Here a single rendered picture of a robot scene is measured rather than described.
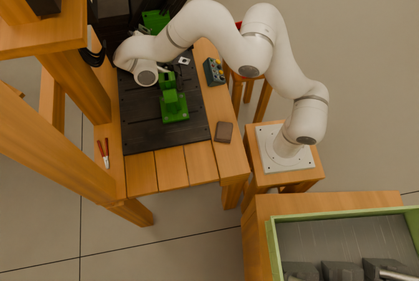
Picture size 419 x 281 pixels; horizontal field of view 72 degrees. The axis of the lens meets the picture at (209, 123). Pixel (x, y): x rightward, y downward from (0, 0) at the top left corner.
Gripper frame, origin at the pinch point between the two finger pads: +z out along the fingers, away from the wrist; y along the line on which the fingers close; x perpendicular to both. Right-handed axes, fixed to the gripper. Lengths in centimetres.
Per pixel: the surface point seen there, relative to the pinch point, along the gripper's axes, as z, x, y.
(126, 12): 13.1, 0.1, 7.0
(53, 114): -32.2, 29.8, 18.6
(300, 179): -51, -1, -80
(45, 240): -8, 165, -26
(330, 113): 37, -16, -177
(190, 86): 2.9, 11.1, -36.4
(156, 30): 6.9, -2.9, -6.3
